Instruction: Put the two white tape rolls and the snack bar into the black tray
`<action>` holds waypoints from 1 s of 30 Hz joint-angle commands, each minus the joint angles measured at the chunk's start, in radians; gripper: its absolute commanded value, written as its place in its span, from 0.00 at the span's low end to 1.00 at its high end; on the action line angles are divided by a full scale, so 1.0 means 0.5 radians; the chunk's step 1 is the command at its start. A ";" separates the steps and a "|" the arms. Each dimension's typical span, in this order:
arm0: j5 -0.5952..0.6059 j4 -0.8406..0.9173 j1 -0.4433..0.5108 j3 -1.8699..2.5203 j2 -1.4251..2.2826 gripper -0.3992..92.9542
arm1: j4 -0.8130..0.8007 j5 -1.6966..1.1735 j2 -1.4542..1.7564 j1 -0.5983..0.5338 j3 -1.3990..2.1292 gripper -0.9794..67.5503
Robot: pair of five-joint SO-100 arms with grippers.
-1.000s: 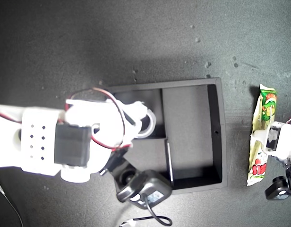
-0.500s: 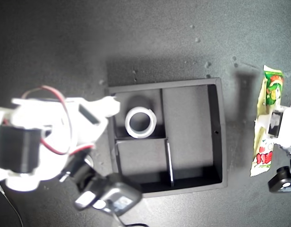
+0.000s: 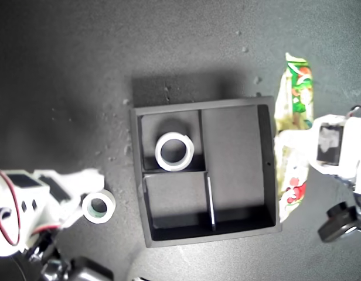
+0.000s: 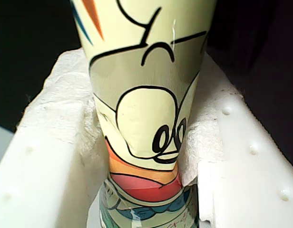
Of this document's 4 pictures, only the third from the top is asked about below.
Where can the small white tape roll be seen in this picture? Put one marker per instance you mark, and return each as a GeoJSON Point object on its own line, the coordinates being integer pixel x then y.
{"type": "Point", "coordinates": [88, 215]}

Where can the snack bar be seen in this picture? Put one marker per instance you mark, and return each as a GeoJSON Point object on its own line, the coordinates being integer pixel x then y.
{"type": "Point", "coordinates": [297, 87]}

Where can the large white tape roll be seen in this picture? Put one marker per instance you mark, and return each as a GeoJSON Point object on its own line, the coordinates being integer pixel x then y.
{"type": "Point", "coordinates": [161, 164]}

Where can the black tray with wells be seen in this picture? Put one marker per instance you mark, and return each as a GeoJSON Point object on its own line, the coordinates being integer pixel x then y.
{"type": "Point", "coordinates": [233, 152]}

